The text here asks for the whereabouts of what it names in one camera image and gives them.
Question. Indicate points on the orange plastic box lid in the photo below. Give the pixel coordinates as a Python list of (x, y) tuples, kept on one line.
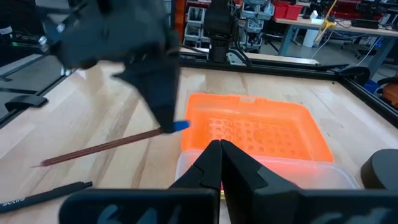
[(258, 130)]

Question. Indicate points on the grey storage bin rack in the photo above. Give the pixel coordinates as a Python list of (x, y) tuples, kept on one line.
[(196, 25)]

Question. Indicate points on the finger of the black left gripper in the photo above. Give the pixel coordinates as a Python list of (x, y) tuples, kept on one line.
[(144, 84), (168, 93)]

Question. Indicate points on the black pen with white print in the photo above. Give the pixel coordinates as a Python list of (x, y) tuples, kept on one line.
[(46, 196)]

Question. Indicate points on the black table edge rail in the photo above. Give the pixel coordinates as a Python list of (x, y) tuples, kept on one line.
[(280, 70)]

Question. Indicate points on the clear plastic supply box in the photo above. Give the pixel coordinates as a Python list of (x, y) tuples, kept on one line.
[(311, 174)]

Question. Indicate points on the white cylinder container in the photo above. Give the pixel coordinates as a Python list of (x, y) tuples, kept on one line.
[(311, 31)]

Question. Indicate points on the red storage bin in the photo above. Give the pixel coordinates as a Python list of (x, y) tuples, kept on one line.
[(286, 11)]

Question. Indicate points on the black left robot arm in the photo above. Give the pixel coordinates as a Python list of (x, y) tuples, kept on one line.
[(219, 25)]

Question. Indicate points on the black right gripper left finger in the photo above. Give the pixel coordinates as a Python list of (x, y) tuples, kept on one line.
[(155, 208)]

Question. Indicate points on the brown pencil with blue eraser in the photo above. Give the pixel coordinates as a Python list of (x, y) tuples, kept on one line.
[(93, 149)]

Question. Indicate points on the black round lamp base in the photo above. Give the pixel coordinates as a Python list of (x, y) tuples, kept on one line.
[(382, 171)]

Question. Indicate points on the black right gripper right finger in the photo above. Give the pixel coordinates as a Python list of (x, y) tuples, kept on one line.
[(295, 208)]

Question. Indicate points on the black table edge bracket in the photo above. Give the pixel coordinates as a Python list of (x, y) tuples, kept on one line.
[(354, 74), (25, 102)]

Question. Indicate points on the grey lab workbench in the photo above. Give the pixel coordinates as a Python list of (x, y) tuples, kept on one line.
[(351, 29)]

